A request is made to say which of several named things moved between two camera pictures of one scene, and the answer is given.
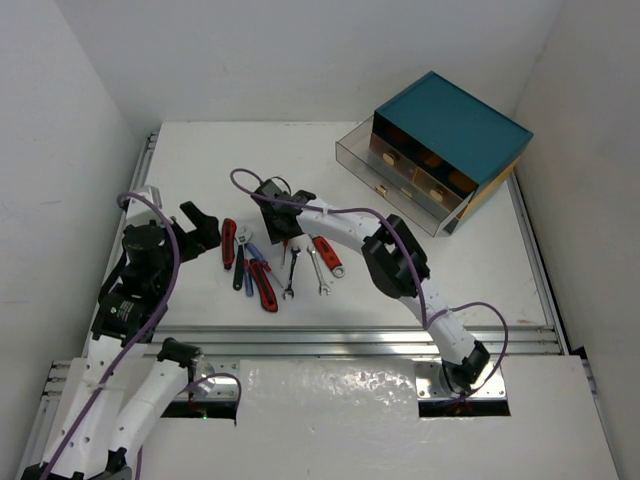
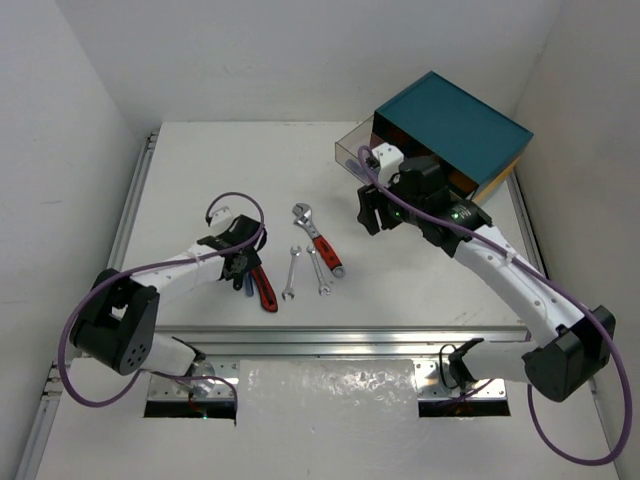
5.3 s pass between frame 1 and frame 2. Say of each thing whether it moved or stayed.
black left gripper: moved
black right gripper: moved
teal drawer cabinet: stayed
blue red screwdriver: moved
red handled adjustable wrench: stayed
